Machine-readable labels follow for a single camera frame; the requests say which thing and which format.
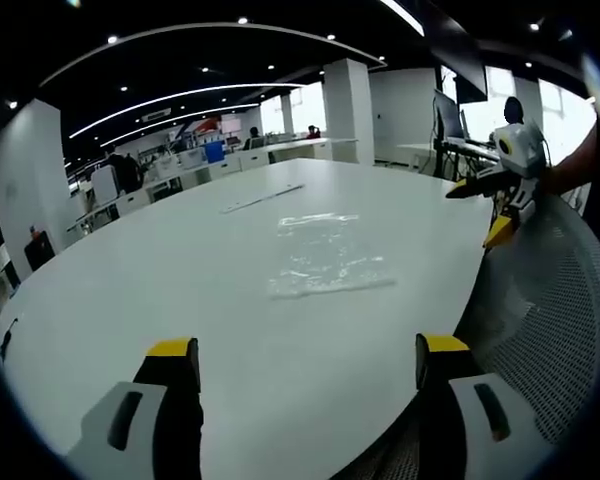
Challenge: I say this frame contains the black cable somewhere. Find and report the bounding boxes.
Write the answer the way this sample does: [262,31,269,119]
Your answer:
[0,317,20,360]

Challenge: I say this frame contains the grey mesh office chair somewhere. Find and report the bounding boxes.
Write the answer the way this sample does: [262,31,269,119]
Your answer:
[349,192,600,480]

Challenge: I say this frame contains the computer monitor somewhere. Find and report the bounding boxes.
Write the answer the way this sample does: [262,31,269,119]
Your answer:
[432,88,462,151]

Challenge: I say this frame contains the white desk row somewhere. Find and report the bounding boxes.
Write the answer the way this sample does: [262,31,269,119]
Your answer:
[67,137,359,234]

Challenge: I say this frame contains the clear plastic food packaging bag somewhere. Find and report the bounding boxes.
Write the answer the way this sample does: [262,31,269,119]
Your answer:
[268,212,399,301]

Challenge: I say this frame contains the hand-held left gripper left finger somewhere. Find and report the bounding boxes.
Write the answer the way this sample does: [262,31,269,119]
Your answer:
[64,337,205,480]

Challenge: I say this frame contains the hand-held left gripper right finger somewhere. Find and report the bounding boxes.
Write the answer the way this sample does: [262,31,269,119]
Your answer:
[414,332,544,480]

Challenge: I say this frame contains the black office chair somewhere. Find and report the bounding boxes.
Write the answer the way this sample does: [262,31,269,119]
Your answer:
[23,227,57,273]

